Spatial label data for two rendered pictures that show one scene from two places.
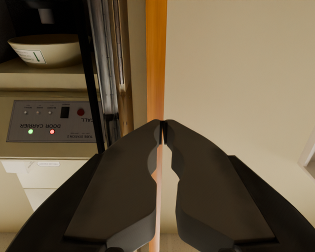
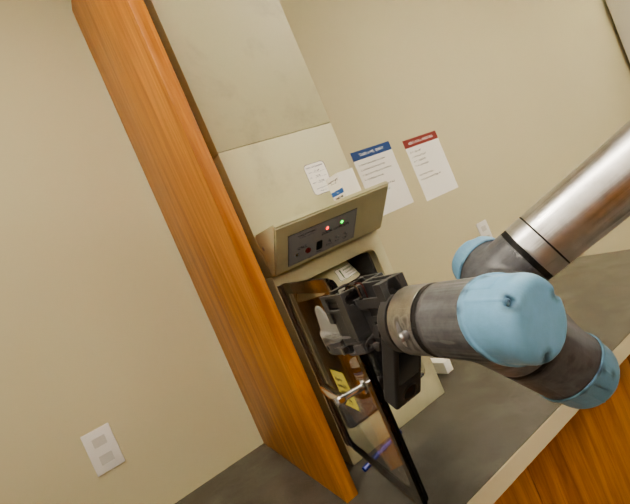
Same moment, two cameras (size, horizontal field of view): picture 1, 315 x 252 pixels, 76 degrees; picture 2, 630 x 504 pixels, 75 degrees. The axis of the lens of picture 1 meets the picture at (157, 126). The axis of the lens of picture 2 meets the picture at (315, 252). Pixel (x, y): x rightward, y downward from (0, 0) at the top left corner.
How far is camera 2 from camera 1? 57 cm
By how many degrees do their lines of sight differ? 43
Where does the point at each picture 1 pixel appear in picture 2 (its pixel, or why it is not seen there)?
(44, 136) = (332, 222)
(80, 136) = (307, 233)
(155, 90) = (268, 303)
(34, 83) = (340, 253)
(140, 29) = not seen: hidden behind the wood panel
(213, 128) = (53, 225)
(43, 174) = (316, 149)
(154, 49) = (282, 333)
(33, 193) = (320, 116)
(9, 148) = (355, 204)
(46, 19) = not seen: hidden behind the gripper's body
